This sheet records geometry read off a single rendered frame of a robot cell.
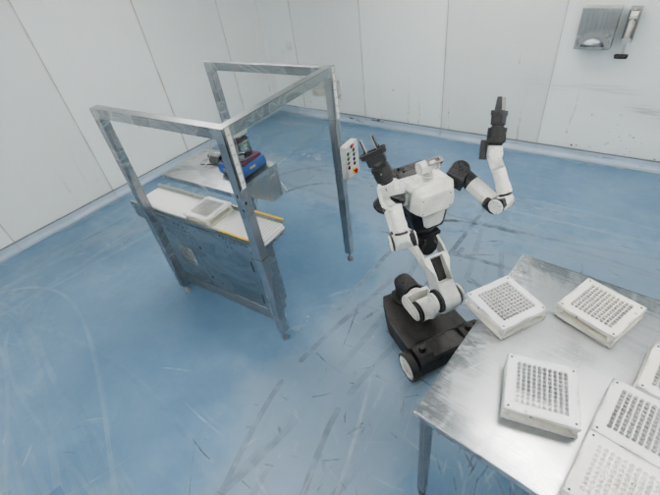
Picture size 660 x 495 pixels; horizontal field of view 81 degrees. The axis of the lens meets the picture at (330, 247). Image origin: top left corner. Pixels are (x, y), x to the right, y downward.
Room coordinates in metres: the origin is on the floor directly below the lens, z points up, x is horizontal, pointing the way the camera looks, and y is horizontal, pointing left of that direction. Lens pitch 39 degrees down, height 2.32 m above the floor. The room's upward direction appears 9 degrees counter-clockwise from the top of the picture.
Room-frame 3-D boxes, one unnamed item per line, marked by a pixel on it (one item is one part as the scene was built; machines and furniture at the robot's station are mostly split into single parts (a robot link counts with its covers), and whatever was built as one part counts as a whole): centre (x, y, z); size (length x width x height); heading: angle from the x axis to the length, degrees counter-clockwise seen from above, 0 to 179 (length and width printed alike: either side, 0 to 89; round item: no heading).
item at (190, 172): (2.22, 0.60, 1.25); 0.62 x 0.38 x 0.04; 52
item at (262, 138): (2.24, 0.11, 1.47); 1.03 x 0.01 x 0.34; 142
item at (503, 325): (1.14, -0.75, 0.92); 0.25 x 0.24 x 0.02; 107
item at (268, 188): (2.20, 0.36, 1.14); 0.22 x 0.11 x 0.20; 52
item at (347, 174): (2.65, -0.25, 0.97); 0.17 x 0.06 x 0.26; 142
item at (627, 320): (1.03, -1.11, 0.92); 0.25 x 0.24 x 0.02; 118
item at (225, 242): (2.46, 0.89, 0.77); 1.30 x 0.29 x 0.10; 52
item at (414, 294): (1.75, -0.56, 0.28); 0.21 x 0.20 x 0.13; 17
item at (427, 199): (1.80, -0.54, 1.11); 0.34 x 0.30 x 0.36; 107
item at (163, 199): (2.46, 0.89, 0.81); 1.35 x 0.25 x 0.05; 52
